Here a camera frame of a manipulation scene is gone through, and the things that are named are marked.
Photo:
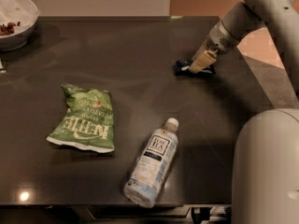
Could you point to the grey metallic gripper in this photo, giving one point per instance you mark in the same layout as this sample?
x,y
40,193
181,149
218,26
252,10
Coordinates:
x,y
220,42

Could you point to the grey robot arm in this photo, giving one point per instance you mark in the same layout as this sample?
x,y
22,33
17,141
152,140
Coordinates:
x,y
265,186

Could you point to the white bowl with food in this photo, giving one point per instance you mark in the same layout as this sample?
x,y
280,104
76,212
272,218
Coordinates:
x,y
24,14

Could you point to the green kettle chips bag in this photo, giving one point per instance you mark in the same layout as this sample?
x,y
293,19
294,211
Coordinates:
x,y
89,121

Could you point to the tea bottle white cap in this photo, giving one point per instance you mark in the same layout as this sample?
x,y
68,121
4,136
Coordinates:
x,y
146,180

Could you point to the blue rxbar blueberry bar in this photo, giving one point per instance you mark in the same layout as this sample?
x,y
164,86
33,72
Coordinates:
x,y
181,68

